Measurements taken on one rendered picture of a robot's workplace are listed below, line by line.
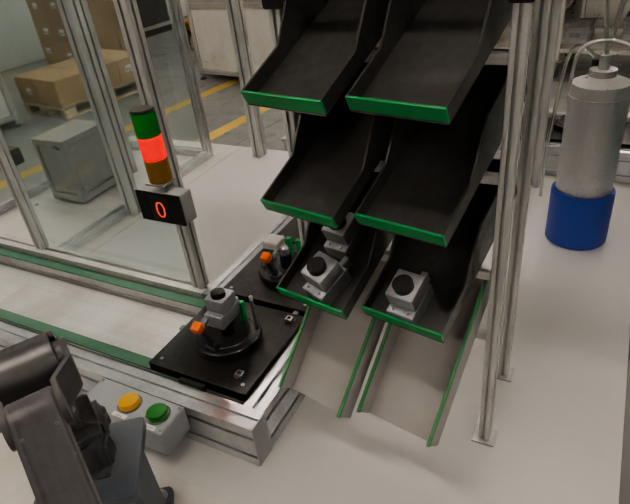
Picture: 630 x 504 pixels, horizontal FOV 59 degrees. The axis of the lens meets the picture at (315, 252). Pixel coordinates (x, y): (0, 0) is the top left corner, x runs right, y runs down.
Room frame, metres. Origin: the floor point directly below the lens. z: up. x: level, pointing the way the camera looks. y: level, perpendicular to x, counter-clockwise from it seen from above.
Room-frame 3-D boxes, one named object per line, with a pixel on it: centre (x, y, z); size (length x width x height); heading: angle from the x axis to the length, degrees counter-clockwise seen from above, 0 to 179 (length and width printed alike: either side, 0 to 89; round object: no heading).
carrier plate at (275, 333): (0.90, 0.20, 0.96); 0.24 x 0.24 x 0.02; 59
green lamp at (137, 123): (1.10, 0.30, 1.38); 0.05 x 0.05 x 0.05
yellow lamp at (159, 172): (1.10, 0.30, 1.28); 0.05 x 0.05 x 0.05
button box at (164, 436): (0.76, 0.39, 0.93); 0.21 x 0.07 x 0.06; 59
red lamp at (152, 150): (1.10, 0.30, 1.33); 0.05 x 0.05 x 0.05
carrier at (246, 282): (1.12, 0.07, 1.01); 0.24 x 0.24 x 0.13; 59
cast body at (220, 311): (0.91, 0.20, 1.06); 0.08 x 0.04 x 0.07; 149
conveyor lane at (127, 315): (1.07, 0.45, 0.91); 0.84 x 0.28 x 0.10; 59
